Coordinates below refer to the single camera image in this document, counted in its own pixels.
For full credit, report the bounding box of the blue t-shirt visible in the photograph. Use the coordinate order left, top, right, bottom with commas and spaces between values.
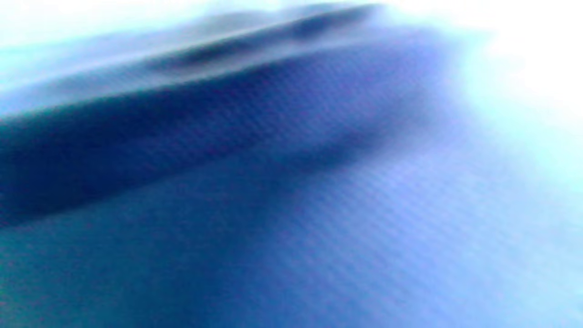
0, 2, 583, 328

